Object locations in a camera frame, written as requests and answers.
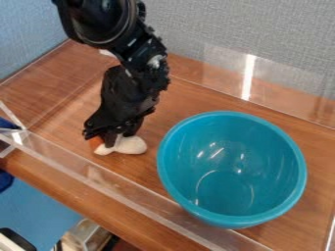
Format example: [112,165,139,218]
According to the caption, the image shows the blue object at left edge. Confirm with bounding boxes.
[0,117,21,193]

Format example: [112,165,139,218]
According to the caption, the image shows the clear acrylic left bracket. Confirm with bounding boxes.
[0,100,26,159]

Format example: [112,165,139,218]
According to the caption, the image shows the blue plastic bowl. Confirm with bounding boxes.
[157,111,307,229]

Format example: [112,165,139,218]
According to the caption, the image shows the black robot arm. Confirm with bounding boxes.
[51,0,169,153]

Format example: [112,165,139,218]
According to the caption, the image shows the grey metal box below table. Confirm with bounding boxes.
[51,219,112,251]

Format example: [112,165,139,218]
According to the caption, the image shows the clear acrylic barrier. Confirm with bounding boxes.
[0,130,272,251]
[167,45,335,129]

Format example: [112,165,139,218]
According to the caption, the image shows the clear acrylic back barrier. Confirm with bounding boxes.
[167,45,335,129]

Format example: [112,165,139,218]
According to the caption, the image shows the clear acrylic front barrier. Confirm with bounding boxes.
[0,130,272,251]

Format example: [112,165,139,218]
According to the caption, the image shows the white and orange toy mushroom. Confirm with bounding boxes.
[89,135,148,156]

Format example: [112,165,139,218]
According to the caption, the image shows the black and white device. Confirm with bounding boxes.
[0,227,36,251]

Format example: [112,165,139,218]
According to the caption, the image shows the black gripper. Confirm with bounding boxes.
[84,66,157,148]

